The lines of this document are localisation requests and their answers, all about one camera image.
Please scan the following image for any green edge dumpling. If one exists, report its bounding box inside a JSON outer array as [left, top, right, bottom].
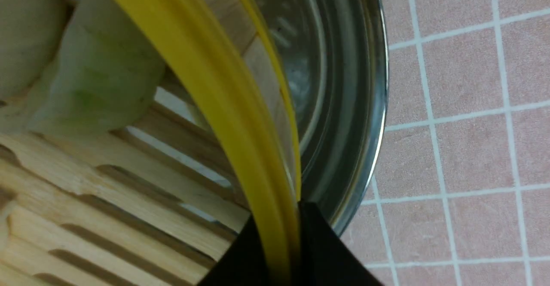
[[1, 0, 166, 137]]

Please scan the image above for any yellow-rimmed bamboo steamer basket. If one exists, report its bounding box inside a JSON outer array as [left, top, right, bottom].
[[1, 0, 301, 286]]

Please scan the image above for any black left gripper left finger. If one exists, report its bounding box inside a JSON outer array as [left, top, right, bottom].
[[198, 217, 271, 286]]

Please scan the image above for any pink checkered tablecloth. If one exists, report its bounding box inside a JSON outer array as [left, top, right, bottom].
[[342, 0, 550, 286]]

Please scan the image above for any white pleated bun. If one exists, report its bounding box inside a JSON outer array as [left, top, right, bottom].
[[0, 0, 67, 98]]

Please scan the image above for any stainless steel pot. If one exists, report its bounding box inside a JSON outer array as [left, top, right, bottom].
[[255, 0, 388, 236]]

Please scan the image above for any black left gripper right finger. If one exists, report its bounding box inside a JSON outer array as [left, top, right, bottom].
[[296, 201, 382, 286]]

